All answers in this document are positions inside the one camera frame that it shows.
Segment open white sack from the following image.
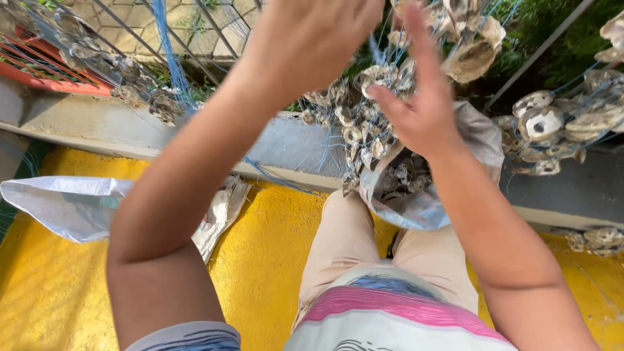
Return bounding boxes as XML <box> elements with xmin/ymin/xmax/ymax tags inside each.
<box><xmin>360</xmin><ymin>101</ymin><xmax>506</xmax><ymax>232</ymax></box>

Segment heap of loose oyster shells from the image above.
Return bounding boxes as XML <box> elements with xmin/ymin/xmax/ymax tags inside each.
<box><xmin>379</xmin><ymin>153</ymin><xmax>434</xmax><ymax>202</ymax></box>

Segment bundle of blue line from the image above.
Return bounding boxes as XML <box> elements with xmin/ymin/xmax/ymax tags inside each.
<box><xmin>150</xmin><ymin>0</ymin><xmax>198</xmax><ymax>115</ymax></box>

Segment flat white woven sack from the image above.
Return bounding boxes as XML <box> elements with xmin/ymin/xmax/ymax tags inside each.
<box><xmin>0</xmin><ymin>175</ymin><xmax>252</xmax><ymax>265</ymax></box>

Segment person's right hand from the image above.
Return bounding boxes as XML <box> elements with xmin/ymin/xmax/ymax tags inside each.
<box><xmin>366</xmin><ymin>0</ymin><xmax>464</xmax><ymax>160</ymax></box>

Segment white pink striped shirt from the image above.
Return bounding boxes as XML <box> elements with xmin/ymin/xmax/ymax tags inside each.
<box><xmin>124</xmin><ymin>266</ymin><xmax>518</xmax><ymax>351</ymax></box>

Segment grey metal railing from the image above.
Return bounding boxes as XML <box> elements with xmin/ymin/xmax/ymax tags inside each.
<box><xmin>19</xmin><ymin>0</ymin><xmax>598</xmax><ymax>112</ymax></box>

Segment red metal grate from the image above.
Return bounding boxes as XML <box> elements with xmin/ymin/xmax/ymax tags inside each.
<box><xmin>0</xmin><ymin>25</ymin><xmax>117</xmax><ymax>97</ymax></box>

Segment big cluster of strung shells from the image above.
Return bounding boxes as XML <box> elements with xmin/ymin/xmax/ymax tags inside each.
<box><xmin>491</xmin><ymin>68</ymin><xmax>624</xmax><ymax>177</ymax></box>

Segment beige trousers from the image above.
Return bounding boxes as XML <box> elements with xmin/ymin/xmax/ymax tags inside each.
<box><xmin>292</xmin><ymin>189</ymin><xmax>481</xmax><ymax>333</ymax></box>

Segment pale hanging oyster shells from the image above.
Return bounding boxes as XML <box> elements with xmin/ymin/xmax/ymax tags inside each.
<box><xmin>594</xmin><ymin>10</ymin><xmax>624</xmax><ymax>64</ymax></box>

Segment person's left hand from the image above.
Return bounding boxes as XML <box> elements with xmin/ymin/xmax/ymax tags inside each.
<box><xmin>244</xmin><ymin>0</ymin><xmax>387</xmax><ymax>106</ymax></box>

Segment long string of oyster shells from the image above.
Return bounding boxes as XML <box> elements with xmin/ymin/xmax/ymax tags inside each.
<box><xmin>298</xmin><ymin>0</ymin><xmax>508</xmax><ymax>197</ymax></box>

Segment small pile of oyster shells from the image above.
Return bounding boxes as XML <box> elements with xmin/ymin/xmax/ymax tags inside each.
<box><xmin>565</xmin><ymin>226</ymin><xmax>624</xmax><ymax>258</ymax></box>

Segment dark string of oyster shells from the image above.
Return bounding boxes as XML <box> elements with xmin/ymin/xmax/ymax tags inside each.
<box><xmin>49</xmin><ymin>7</ymin><xmax>193</xmax><ymax>128</ymax></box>

